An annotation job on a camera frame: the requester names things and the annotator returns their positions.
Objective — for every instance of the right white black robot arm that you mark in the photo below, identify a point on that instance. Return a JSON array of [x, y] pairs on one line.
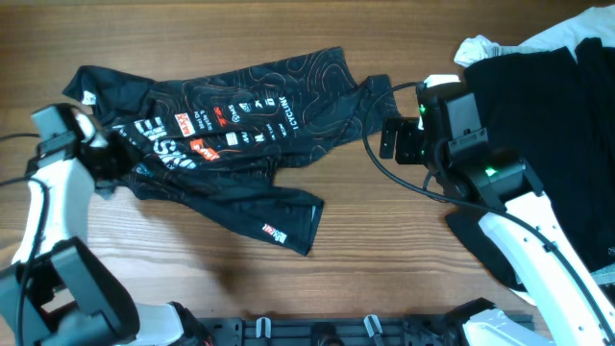
[[518, 216]]

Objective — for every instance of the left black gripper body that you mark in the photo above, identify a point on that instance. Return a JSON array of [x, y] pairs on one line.
[[117, 156]]

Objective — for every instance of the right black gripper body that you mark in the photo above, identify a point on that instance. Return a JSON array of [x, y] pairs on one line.
[[409, 146]]

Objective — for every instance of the black orange printed cycling jersey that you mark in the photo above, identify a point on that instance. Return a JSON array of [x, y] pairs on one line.
[[214, 144]]

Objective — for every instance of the white garment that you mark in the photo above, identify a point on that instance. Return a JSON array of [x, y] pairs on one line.
[[595, 22]]

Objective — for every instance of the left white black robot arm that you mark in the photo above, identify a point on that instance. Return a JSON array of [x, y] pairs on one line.
[[56, 292]]

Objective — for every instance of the black garment pile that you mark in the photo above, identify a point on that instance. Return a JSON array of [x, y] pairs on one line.
[[556, 110]]

